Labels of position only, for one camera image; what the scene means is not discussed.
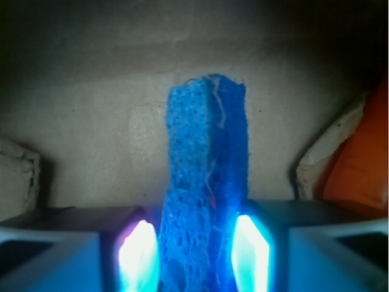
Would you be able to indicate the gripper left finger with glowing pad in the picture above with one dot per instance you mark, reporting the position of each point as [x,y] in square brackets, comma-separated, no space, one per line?
[79,249]

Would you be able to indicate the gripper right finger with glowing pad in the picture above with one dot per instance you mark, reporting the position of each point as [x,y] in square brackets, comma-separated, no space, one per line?
[310,246]

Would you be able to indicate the blue sponge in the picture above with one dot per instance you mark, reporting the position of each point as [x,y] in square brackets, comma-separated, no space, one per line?
[208,157]

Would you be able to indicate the orange plastic toy carrot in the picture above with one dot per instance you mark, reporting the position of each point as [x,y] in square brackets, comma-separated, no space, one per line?
[360,173]

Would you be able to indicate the brown paper bag tray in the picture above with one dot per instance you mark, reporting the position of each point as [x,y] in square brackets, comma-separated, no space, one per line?
[97,118]

